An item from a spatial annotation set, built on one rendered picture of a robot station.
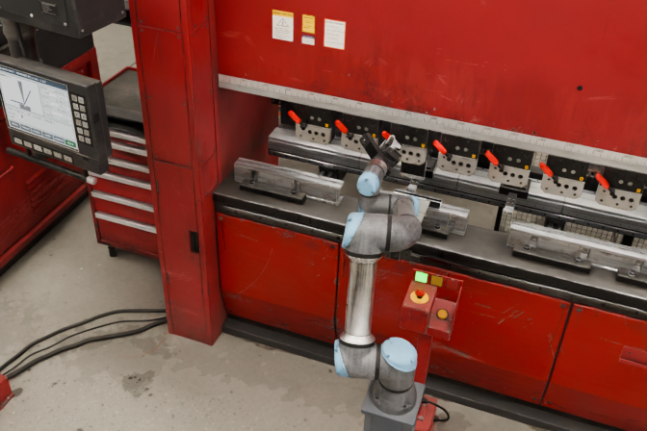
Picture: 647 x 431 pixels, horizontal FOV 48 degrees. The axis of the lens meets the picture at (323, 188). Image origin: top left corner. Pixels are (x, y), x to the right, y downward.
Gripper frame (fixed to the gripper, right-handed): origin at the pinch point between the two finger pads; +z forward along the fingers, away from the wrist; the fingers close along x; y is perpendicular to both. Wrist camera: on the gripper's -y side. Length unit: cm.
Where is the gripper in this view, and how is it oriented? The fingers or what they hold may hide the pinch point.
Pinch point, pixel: (389, 138)
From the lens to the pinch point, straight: 286.7
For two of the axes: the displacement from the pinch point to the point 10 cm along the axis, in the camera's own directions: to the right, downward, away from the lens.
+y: 7.3, 6.7, 1.2
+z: 3.5, -5.2, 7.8
